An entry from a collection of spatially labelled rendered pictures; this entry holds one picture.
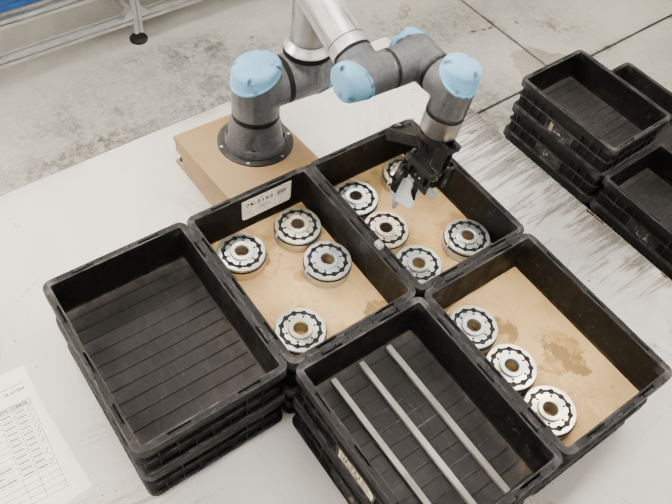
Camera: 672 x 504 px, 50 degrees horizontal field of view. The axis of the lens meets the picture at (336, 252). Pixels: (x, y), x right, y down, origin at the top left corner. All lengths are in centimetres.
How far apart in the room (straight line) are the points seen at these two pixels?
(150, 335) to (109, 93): 188
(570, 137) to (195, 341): 146
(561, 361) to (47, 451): 103
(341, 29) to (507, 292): 66
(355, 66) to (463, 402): 66
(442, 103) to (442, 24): 237
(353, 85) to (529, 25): 261
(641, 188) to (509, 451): 140
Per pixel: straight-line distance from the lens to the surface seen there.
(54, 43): 329
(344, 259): 153
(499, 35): 372
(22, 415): 160
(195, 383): 142
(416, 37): 140
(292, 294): 151
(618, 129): 263
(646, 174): 269
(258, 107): 171
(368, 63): 131
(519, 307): 159
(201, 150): 183
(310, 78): 175
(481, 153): 205
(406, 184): 148
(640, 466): 167
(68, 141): 305
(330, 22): 135
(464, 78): 131
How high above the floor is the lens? 209
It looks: 53 degrees down
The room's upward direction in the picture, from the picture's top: 8 degrees clockwise
